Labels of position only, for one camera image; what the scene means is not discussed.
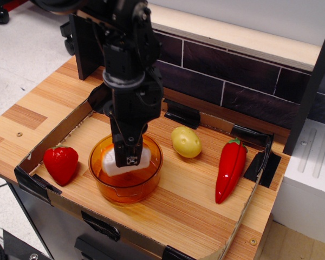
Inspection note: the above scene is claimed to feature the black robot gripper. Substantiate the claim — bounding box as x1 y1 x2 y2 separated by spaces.
102 67 164 167

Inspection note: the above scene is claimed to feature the white orange toy sushi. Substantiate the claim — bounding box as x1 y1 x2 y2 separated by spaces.
101 144 151 177

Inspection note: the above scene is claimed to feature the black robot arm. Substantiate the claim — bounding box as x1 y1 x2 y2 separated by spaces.
38 1 164 167

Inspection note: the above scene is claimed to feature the transparent orange plastic pot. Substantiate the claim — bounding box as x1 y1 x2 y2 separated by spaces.
88 134 163 203

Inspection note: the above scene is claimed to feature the cardboard fence with black tape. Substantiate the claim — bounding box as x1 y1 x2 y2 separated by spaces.
15 100 280 259

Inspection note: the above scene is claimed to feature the yellow toy potato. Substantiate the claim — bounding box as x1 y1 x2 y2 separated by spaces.
171 126 202 158

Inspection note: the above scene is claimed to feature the red toy strawberry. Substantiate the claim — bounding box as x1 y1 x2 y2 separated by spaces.
43 146 79 186

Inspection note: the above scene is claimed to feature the red toy chili pepper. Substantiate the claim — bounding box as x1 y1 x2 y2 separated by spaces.
215 138 248 204

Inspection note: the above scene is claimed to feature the black caster wheel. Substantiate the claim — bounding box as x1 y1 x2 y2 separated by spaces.
60 22 75 56
0 0 10 24

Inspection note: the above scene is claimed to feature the light wooden shelf board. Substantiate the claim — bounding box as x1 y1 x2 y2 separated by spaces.
148 3 321 72

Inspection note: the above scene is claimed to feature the dark brick pattern backsplash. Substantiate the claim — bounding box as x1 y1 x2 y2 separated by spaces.
155 30 313 129

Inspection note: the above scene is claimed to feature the white ribbed appliance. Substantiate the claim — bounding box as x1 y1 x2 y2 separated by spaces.
272 120 325 243

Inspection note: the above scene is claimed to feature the black caster wheel far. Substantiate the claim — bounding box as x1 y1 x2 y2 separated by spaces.
0 0 10 24

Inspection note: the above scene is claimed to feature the black left shelf post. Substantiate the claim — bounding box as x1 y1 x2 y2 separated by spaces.
69 14 104 80

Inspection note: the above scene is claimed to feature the black shelf post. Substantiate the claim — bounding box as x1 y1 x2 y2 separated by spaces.
283 39 325 155
69 14 104 80

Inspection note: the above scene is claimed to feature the black metal frame bottom left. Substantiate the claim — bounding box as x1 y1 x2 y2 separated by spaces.
0 227 50 260

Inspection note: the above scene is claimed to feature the black right shelf post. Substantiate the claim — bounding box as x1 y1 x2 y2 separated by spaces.
283 39 325 155

